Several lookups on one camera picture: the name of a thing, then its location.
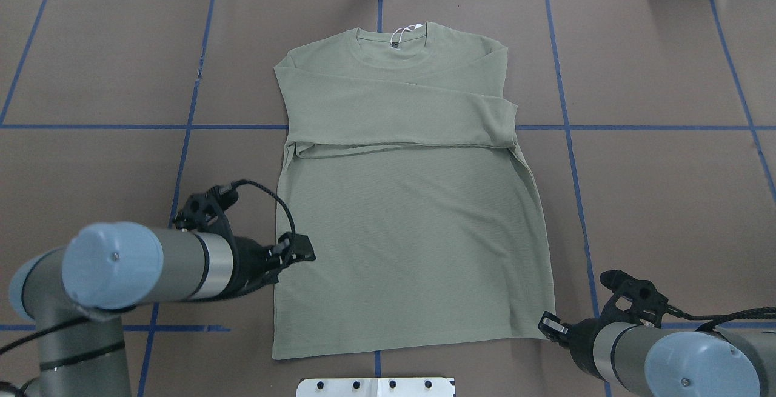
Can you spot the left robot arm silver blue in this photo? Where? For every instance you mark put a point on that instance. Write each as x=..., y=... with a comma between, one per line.
x=76, y=294

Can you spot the olive green long-sleeve shirt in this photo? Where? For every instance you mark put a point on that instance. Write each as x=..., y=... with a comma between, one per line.
x=403, y=168

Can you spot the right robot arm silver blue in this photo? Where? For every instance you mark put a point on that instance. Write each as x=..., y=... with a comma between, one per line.
x=650, y=348

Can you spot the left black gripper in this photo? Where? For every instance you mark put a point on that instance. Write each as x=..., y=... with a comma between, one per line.
x=247, y=265

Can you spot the white shirt hang tag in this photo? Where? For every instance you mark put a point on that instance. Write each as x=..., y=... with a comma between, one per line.
x=398, y=36

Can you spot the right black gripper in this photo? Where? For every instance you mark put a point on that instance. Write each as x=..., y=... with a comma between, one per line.
x=581, y=335

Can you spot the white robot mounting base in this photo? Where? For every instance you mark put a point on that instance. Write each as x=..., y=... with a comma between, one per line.
x=390, y=386

